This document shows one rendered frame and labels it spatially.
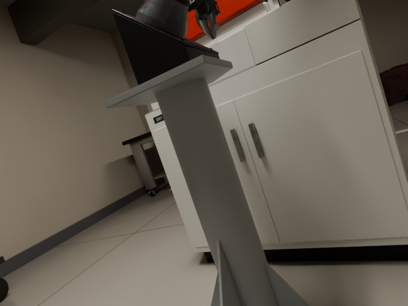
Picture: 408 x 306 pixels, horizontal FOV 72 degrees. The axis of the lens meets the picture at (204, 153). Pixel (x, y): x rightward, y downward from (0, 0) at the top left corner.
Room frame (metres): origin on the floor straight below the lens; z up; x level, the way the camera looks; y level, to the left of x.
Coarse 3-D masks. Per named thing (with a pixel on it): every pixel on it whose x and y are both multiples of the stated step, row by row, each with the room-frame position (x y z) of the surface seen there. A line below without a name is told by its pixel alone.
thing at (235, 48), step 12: (228, 36) 1.10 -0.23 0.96; (240, 36) 1.08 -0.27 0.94; (216, 48) 1.14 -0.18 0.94; (228, 48) 1.11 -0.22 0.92; (240, 48) 1.08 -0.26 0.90; (228, 60) 1.12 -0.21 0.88; (240, 60) 1.09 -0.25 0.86; (252, 60) 1.07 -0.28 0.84; (228, 72) 1.13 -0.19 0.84; (156, 108) 1.36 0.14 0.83
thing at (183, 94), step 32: (192, 64) 0.67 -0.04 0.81; (224, 64) 0.78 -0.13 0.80; (128, 96) 0.76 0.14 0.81; (160, 96) 0.82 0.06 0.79; (192, 96) 0.80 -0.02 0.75; (192, 128) 0.79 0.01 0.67; (192, 160) 0.80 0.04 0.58; (224, 160) 0.81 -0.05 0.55; (192, 192) 0.83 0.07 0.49; (224, 192) 0.79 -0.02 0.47; (224, 224) 0.79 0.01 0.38; (224, 256) 0.80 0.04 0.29; (256, 256) 0.81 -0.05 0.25; (224, 288) 0.75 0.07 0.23; (256, 288) 0.79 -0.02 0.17; (288, 288) 0.80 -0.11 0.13
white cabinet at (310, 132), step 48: (336, 48) 0.91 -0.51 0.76; (240, 96) 1.12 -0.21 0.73; (288, 96) 1.01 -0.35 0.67; (336, 96) 0.93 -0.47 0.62; (384, 96) 1.16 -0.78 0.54; (240, 144) 1.15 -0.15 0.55; (288, 144) 1.05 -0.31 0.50; (336, 144) 0.96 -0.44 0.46; (384, 144) 0.88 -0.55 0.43; (288, 192) 1.08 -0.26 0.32; (336, 192) 0.98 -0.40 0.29; (384, 192) 0.90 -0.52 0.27; (192, 240) 1.39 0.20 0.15; (288, 240) 1.11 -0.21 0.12; (336, 240) 1.01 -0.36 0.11; (384, 240) 0.93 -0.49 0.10
